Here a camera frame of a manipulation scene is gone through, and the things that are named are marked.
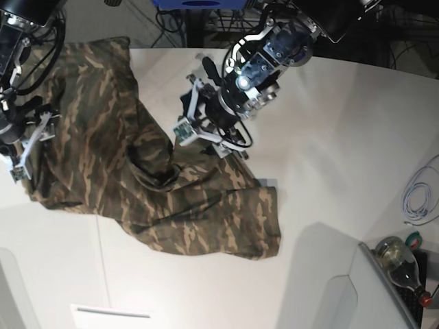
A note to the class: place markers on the green tape roll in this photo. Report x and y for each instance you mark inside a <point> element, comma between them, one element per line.
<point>414,241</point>

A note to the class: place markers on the white label plate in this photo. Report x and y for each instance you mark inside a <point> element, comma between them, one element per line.
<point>95,317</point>

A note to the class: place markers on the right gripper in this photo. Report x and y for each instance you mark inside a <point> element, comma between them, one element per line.
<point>19,139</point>

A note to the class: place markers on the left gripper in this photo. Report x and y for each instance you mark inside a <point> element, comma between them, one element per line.
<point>207,117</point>

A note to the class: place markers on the blue box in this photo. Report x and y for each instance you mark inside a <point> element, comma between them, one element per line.
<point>200,4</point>

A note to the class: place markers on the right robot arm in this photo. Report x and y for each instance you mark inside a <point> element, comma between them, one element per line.
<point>32,37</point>

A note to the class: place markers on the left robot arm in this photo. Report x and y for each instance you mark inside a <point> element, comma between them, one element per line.
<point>247,79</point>

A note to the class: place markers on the clear plastic bottle red cap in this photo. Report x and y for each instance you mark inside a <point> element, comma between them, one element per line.
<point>401,267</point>

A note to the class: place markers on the camouflage t-shirt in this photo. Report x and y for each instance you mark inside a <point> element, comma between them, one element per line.
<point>109,157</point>

